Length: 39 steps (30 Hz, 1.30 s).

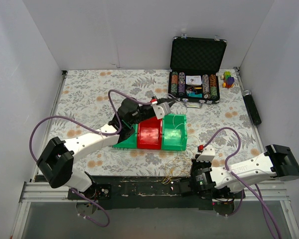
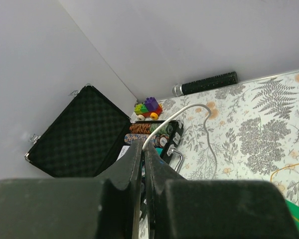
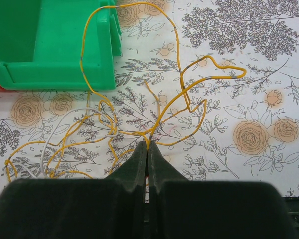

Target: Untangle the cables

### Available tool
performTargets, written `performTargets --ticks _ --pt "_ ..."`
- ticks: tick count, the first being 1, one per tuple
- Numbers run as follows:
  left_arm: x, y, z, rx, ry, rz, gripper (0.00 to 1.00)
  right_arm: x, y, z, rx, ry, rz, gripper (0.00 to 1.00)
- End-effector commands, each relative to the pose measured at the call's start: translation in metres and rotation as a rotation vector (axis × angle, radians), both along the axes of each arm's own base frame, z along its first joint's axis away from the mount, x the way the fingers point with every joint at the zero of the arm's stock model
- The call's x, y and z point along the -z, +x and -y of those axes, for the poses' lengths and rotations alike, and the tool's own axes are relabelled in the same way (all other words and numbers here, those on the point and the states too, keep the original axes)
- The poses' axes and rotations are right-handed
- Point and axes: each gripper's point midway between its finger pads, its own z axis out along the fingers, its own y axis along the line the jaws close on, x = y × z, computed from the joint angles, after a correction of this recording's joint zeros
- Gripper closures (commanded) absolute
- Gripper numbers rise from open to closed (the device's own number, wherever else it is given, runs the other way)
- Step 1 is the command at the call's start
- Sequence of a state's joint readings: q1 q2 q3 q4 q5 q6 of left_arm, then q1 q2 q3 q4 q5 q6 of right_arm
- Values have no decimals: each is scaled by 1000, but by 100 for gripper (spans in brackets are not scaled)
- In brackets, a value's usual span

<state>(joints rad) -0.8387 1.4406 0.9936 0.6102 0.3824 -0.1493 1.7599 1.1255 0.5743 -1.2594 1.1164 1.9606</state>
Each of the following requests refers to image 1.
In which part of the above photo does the white cable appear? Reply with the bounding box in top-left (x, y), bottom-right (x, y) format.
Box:
top-left (166, 93), bottom-right (190, 147)

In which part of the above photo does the yellow cable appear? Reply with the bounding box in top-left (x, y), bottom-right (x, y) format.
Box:
top-left (161, 139), bottom-right (197, 185)

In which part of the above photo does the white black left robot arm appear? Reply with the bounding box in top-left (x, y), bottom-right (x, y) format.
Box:
top-left (37, 97), bottom-right (175, 199)

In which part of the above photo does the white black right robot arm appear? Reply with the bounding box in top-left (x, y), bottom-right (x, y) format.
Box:
top-left (177, 144), bottom-right (299, 199)

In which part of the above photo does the red plastic bin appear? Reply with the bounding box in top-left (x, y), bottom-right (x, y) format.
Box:
top-left (137, 117), bottom-right (162, 150)

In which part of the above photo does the green plastic bin right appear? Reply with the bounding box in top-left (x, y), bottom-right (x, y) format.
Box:
top-left (161, 114), bottom-right (187, 151)

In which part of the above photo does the green plastic bin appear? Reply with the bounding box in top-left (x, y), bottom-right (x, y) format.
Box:
top-left (161, 114), bottom-right (187, 151)
top-left (112, 120), bottom-right (138, 149)

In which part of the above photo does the teal plastic piece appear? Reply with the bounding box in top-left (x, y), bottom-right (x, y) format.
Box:
top-left (188, 93), bottom-right (202, 98)

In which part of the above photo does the green plastic bin left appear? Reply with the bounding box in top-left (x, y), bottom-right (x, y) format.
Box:
top-left (112, 120), bottom-right (138, 149)

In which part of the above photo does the black poker chip case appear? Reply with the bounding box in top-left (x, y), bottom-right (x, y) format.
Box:
top-left (168, 36), bottom-right (227, 108)

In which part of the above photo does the white card deck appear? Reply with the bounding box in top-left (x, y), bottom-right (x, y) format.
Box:
top-left (185, 75), bottom-right (202, 85)

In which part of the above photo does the floral table mat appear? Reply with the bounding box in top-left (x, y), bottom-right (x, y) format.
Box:
top-left (32, 69), bottom-right (267, 178)

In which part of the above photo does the colourful toy block train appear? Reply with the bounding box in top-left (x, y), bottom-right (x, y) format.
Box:
top-left (221, 71), bottom-right (235, 89)

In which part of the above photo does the black cylindrical flashlight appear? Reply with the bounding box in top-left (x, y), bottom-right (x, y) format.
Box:
top-left (242, 90), bottom-right (262, 125)

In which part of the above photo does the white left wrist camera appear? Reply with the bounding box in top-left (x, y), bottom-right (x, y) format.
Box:
top-left (150, 97), bottom-right (171, 120)

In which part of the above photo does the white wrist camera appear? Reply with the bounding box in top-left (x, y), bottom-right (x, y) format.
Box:
top-left (150, 97), bottom-right (171, 120)
top-left (195, 145), bottom-right (215, 162)

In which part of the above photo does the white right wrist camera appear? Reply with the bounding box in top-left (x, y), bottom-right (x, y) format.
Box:
top-left (195, 145), bottom-right (215, 162)

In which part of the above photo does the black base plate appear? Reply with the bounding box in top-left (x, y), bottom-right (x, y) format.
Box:
top-left (67, 175), bottom-right (250, 212)

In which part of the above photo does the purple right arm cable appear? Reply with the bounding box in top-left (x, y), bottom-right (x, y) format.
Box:
top-left (204, 127), bottom-right (282, 239)

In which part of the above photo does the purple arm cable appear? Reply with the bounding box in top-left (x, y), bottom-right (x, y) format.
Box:
top-left (29, 89), bottom-right (156, 228)
top-left (204, 127), bottom-right (282, 239)

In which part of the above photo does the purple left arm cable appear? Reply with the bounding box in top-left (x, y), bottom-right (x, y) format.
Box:
top-left (29, 89), bottom-right (156, 228)

